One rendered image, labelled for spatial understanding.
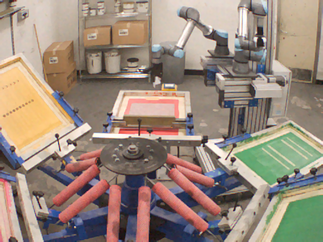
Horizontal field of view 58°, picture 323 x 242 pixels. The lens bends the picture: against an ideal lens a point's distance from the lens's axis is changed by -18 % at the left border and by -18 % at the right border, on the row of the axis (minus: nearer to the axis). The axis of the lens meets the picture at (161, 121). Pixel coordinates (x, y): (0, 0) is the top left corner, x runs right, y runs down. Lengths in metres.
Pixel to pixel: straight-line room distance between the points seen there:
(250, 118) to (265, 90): 0.52
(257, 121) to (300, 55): 3.55
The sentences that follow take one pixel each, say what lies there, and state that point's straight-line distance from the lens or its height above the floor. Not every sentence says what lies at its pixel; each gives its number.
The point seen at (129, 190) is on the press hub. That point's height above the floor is 1.14.
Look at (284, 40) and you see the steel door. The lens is 6.34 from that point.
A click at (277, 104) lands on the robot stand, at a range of 3.13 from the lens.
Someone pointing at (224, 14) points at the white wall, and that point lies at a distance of 5.92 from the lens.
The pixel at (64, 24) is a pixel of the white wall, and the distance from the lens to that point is 6.23.
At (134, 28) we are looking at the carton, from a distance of 5.47.
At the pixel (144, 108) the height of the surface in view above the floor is 0.96.
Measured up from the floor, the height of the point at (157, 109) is 0.96.
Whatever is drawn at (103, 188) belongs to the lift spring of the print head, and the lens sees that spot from 1.46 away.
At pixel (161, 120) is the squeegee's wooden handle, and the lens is 2.38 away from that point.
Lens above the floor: 2.15
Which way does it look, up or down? 28 degrees down
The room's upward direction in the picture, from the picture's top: straight up
